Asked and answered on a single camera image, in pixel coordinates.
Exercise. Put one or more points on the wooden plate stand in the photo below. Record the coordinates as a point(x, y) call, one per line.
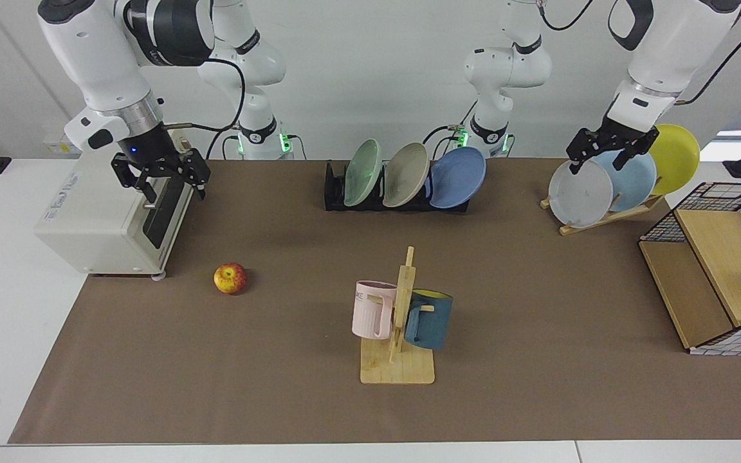
point(592, 222)

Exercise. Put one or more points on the pink cup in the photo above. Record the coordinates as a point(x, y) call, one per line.
point(367, 312)

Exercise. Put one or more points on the white wall socket box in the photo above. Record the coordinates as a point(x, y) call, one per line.
point(55, 146)

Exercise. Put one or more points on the black dish rack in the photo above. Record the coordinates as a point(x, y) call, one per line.
point(334, 193)

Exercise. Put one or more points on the pale green plate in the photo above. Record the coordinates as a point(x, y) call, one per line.
point(363, 172)

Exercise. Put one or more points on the brown table cloth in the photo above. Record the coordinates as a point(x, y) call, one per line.
point(216, 373)

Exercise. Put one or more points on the grey plate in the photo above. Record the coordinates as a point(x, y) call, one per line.
point(579, 196)

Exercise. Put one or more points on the pale toaster oven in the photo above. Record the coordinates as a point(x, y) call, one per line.
point(87, 218)

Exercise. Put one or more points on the red yellow apple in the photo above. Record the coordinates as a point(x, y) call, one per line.
point(230, 278)

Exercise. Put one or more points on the wooden cup stand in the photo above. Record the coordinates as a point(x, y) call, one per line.
point(396, 370)

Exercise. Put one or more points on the yellow plate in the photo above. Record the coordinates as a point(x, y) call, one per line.
point(676, 157)

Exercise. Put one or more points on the dark blue cup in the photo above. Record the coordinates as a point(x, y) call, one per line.
point(431, 325)

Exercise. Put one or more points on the beige plate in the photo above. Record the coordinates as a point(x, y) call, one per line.
point(406, 175)

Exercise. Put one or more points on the light blue plate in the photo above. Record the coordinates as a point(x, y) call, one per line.
point(634, 186)

